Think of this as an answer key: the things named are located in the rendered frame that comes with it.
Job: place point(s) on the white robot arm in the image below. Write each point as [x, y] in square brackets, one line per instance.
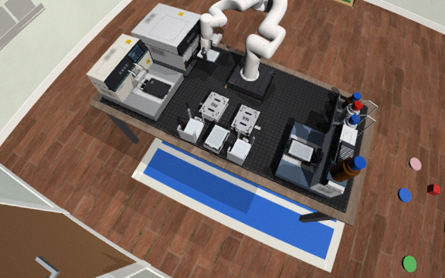
[256, 46]

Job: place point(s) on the red bottle cap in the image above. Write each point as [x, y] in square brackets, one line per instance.
[356, 106]

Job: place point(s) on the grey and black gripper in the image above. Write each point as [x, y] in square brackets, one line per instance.
[206, 45]

